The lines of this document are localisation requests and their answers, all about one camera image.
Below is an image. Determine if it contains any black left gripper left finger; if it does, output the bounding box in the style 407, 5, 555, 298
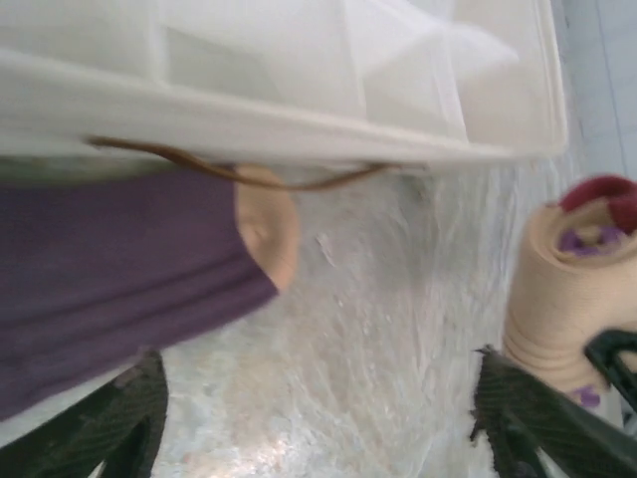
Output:
0, 351, 168, 478

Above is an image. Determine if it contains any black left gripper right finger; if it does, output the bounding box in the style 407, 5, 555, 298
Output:
470, 346, 637, 478

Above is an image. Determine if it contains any tan sock with maroon stripes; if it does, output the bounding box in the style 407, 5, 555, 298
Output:
502, 173, 637, 407

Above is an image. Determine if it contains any purple sock with tan heel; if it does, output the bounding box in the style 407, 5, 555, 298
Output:
0, 163, 300, 422

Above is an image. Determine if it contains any white fabric compartment organizer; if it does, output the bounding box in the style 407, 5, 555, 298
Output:
0, 0, 569, 170

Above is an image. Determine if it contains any brown organizer handle strap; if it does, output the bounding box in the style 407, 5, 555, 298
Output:
89, 136, 389, 193

